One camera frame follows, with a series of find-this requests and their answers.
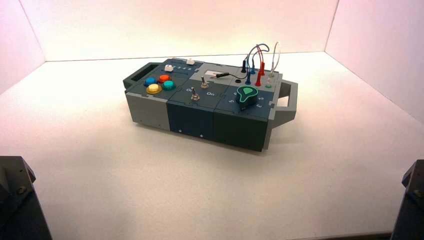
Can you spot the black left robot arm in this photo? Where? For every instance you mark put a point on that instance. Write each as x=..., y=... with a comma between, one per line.
x=16, y=205

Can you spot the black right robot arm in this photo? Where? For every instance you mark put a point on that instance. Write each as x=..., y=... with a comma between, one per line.
x=410, y=212

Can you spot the grey and blue control box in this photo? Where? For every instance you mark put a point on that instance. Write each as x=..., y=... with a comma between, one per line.
x=190, y=117

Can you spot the green and black rotary knob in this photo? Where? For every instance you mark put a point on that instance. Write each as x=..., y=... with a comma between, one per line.
x=246, y=96

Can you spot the white display label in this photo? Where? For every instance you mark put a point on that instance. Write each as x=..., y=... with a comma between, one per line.
x=215, y=73

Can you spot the teal round push button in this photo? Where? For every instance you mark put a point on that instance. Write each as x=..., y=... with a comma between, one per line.
x=169, y=85

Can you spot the white slider knob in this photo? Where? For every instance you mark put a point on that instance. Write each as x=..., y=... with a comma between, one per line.
x=190, y=61
x=168, y=68

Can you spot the orange-red round push button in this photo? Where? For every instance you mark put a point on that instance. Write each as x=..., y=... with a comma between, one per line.
x=164, y=78

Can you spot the yellow round push button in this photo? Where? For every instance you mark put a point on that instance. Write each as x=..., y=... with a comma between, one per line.
x=154, y=88

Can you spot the blue round push button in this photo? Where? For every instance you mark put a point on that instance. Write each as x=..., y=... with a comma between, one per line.
x=150, y=81

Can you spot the metal toggle switch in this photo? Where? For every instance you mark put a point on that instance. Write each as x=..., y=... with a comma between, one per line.
x=204, y=83
x=194, y=95

